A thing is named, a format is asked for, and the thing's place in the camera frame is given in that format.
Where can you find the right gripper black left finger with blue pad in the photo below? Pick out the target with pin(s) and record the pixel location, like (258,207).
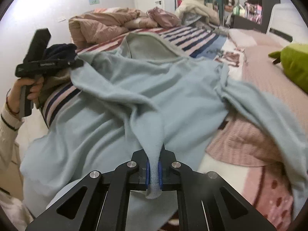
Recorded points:
(99,201)

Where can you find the striped fleece blanket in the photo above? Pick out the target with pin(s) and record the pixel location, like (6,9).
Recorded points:
(192,40)

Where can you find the pink far pillow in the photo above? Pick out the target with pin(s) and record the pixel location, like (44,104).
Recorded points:
(246,38)

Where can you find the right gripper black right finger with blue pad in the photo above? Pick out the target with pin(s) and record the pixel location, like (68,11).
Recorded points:
(207,201)

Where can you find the light blue sweatshirt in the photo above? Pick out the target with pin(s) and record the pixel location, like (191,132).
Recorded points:
(150,210)

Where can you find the cream ribbed sleeve forearm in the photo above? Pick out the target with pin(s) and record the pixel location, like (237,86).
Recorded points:
(9,127)

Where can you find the dark navy garment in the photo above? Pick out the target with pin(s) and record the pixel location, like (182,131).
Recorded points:
(60,51)

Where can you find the cream blanket pile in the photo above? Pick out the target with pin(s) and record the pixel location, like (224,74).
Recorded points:
(195,7)

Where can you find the person's left hand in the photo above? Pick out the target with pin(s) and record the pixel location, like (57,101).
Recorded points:
(13,98)

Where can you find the pink shiny bag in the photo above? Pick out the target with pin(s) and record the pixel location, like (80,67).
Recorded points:
(163,18)

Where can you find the pink ribbed pillow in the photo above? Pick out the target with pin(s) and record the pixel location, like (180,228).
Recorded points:
(238,141)

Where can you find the dark shelf with items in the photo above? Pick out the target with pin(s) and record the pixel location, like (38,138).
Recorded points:
(249,14)

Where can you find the brown pink crumpled duvet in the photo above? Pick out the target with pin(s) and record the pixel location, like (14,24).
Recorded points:
(103,24)

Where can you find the white headboard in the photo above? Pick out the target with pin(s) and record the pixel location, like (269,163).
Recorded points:
(286,25)

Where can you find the green plush toy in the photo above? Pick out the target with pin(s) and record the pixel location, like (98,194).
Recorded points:
(294,60)

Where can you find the black camera box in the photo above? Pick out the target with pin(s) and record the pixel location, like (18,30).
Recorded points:
(38,45)

